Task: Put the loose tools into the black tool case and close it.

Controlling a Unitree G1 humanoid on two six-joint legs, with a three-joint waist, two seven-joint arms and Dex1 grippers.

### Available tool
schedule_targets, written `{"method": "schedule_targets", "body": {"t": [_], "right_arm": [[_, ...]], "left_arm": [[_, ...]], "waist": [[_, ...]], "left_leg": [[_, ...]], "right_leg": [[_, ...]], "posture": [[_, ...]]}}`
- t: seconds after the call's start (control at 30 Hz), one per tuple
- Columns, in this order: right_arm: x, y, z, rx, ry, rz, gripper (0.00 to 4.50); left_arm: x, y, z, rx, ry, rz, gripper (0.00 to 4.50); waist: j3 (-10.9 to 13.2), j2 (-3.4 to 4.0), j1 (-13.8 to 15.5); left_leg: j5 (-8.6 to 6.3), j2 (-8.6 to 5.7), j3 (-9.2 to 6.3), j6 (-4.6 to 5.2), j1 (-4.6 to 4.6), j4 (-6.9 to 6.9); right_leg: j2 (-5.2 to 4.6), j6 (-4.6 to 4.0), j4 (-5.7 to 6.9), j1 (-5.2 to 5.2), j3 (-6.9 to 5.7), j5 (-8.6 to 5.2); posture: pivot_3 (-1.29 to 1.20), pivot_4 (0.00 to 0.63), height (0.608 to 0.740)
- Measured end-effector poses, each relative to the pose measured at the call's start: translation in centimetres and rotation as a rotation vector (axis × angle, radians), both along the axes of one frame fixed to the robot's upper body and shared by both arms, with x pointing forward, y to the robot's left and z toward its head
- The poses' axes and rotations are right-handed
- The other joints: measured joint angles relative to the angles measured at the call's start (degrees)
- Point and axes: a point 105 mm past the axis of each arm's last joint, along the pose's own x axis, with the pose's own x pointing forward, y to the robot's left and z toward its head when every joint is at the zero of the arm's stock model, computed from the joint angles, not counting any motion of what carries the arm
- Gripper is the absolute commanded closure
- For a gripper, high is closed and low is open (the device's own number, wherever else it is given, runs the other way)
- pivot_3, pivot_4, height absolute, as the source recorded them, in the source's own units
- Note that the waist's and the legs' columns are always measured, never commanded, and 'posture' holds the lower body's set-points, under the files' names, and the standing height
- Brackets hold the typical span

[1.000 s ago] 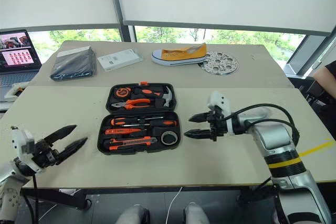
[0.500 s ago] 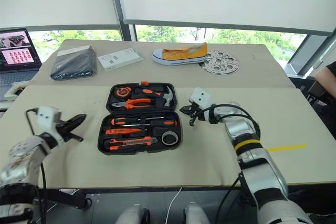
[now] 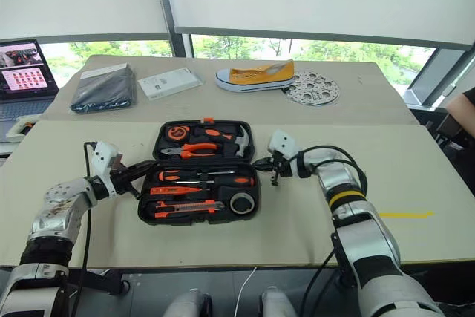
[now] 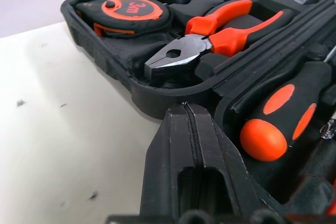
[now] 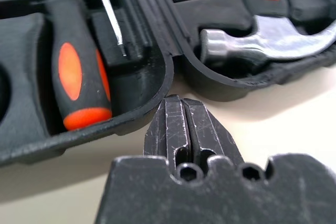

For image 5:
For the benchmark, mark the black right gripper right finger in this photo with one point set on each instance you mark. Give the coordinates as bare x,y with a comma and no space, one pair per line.
210,134

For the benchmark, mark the black tool case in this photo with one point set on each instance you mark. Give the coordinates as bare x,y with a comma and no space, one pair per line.
149,77

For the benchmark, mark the steel claw hammer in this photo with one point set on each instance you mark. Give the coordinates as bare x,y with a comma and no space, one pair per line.
262,41

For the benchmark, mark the black orange screwdriver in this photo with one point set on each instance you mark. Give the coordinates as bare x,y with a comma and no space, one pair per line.
71,72
110,16

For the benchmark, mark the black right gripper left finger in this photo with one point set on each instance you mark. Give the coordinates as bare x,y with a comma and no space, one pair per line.
170,127

